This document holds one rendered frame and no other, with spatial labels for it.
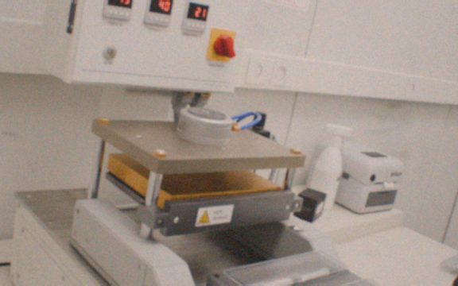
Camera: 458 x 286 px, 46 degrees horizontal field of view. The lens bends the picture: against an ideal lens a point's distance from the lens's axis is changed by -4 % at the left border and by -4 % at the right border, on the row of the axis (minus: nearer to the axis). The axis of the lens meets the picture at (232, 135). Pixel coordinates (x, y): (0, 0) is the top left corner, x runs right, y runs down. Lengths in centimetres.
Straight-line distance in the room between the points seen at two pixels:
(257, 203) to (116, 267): 22
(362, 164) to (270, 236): 82
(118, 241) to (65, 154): 57
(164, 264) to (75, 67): 33
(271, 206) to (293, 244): 8
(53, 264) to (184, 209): 26
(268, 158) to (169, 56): 24
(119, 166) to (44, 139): 42
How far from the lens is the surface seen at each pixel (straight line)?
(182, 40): 92
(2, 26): 107
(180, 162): 69
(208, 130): 78
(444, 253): 174
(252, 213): 79
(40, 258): 93
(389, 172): 174
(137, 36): 87
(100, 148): 81
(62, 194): 102
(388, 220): 177
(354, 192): 169
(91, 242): 78
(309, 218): 152
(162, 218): 69
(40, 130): 121
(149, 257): 68
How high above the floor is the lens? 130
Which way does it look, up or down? 12 degrees down
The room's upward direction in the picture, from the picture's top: 12 degrees clockwise
